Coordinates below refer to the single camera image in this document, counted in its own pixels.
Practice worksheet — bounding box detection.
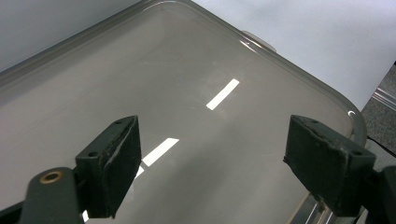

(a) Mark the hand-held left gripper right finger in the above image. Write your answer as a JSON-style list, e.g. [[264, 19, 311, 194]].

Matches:
[[283, 114, 377, 217]]

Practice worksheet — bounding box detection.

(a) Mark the aluminium floor rail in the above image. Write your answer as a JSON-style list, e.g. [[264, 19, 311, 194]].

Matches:
[[372, 87, 396, 111]]

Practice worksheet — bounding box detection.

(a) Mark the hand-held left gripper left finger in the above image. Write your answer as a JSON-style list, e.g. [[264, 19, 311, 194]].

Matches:
[[75, 115, 143, 218]]

